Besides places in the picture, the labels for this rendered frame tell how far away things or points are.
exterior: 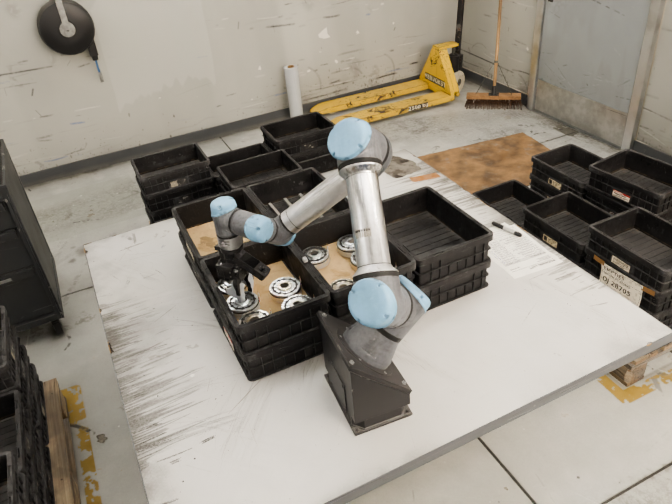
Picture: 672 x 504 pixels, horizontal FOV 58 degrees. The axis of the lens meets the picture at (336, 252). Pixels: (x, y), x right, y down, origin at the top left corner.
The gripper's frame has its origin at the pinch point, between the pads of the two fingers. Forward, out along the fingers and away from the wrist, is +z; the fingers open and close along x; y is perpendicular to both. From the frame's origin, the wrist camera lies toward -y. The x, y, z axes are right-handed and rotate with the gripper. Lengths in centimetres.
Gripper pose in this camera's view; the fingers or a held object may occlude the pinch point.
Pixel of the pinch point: (247, 297)
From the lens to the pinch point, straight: 196.2
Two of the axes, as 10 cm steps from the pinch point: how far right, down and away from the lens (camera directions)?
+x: -3.6, 5.5, -7.5
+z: 0.8, 8.2, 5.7
